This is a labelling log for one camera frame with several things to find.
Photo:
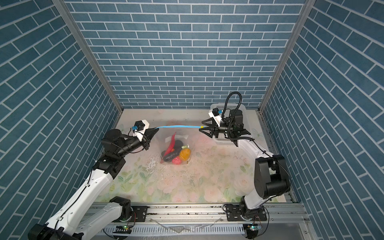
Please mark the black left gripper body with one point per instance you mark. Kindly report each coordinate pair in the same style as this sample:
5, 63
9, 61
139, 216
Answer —
130, 147

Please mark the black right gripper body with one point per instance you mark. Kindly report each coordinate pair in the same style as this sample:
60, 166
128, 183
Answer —
226, 128

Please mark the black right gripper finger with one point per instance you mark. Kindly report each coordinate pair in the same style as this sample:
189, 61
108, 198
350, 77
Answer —
211, 132
211, 122

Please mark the red chili pepper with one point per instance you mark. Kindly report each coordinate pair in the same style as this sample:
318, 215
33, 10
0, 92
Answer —
171, 145

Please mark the long black food piece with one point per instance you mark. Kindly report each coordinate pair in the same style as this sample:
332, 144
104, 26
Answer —
175, 152

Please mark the clear zip top bag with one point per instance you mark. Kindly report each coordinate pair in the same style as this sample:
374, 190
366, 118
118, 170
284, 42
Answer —
187, 134

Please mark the yellow food ball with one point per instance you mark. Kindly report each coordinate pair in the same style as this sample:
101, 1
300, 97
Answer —
185, 154

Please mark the pink round food ball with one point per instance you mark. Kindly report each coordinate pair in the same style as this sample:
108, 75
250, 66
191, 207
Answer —
177, 161

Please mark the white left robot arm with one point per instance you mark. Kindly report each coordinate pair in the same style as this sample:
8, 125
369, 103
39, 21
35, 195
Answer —
68, 223

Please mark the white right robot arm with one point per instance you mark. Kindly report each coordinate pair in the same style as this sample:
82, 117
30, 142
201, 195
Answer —
271, 178

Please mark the white plastic perforated basket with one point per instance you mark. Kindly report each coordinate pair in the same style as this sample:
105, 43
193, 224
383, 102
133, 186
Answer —
228, 123

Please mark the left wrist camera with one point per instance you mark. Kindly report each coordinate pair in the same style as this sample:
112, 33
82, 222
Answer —
139, 129

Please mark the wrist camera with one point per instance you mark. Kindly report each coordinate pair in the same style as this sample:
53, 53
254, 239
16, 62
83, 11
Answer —
139, 129
216, 116

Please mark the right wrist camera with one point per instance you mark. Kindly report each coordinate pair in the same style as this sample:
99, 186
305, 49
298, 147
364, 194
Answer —
216, 116

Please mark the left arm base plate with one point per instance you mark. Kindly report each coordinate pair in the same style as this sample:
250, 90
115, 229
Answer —
138, 214

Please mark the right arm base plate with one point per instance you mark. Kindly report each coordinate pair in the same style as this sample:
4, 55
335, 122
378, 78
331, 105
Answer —
237, 213

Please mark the aluminium mounting rail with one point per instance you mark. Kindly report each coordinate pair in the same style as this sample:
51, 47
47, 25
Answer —
165, 220

